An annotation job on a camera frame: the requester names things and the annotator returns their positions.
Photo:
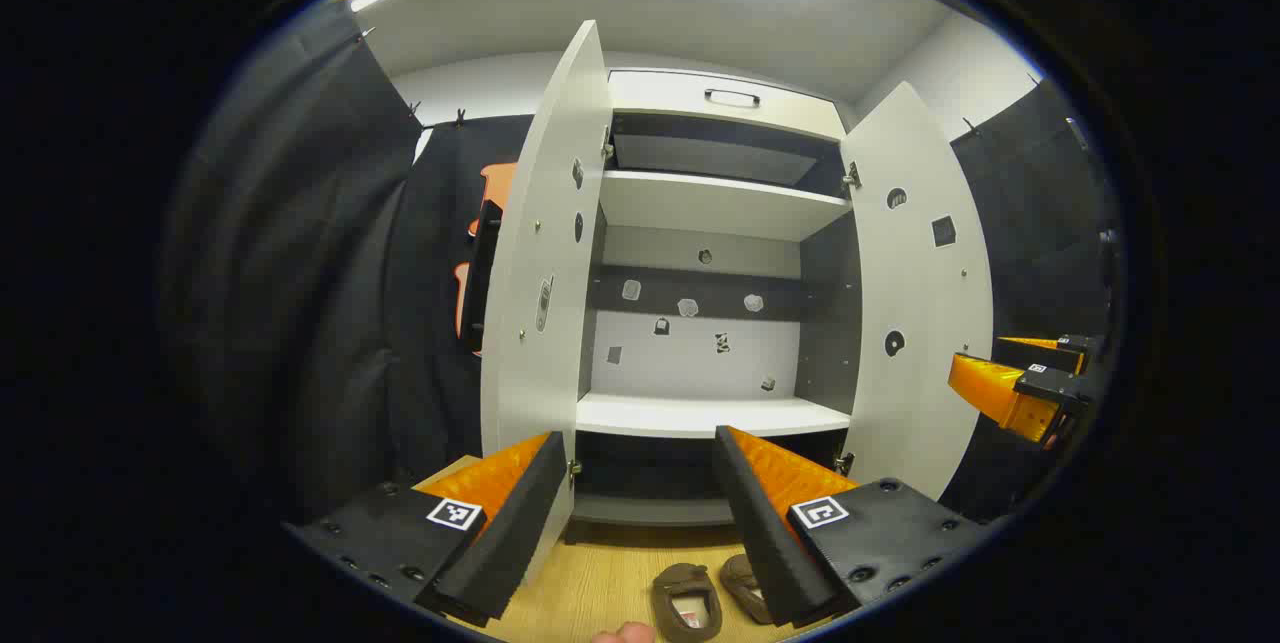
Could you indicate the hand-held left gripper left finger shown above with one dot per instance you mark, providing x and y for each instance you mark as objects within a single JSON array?
[{"x": 510, "y": 543}]

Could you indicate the white shoe cabinet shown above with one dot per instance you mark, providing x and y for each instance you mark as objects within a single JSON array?
[{"x": 700, "y": 203}]

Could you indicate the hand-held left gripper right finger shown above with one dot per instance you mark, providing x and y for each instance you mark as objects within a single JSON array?
[{"x": 760, "y": 533}]

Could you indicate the white cabinet shelf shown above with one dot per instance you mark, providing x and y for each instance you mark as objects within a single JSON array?
[
  {"x": 700, "y": 415},
  {"x": 710, "y": 203}
]

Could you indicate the white shoe cabinet door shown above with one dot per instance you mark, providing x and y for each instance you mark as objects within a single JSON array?
[
  {"x": 920, "y": 273},
  {"x": 540, "y": 273}
]

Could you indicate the brown fuzzy shoe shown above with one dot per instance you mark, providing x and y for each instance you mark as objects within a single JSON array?
[
  {"x": 685, "y": 598},
  {"x": 742, "y": 583}
]

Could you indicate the black backdrop cloth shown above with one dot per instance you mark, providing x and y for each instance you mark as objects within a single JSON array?
[{"x": 300, "y": 273}]

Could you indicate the white cabinet drawer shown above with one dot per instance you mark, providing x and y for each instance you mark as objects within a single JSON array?
[{"x": 660, "y": 95}]

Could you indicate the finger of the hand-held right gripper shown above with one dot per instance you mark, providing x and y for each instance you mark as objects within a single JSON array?
[
  {"x": 1040, "y": 353},
  {"x": 1050, "y": 388}
]

